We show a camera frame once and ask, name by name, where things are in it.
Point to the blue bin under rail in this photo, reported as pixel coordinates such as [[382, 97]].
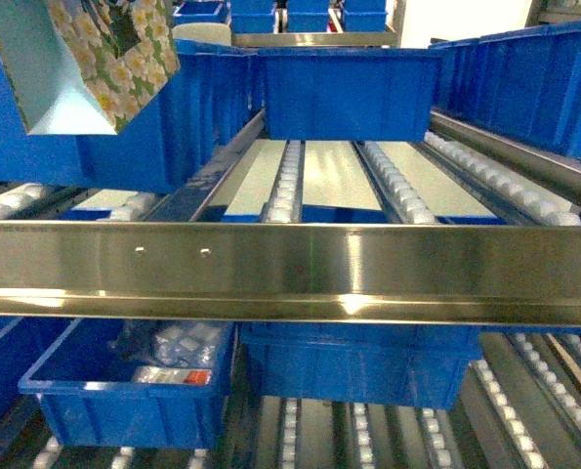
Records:
[[405, 365]]

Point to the flower gift bag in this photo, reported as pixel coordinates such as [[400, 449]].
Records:
[[85, 67]]

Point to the blue bin with packets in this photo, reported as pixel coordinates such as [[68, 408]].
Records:
[[92, 396]]

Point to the steel front rack rail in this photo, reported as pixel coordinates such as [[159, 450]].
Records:
[[320, 273]]

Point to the blue crate centre on rollers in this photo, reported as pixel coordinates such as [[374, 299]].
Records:
[[349, 94]]

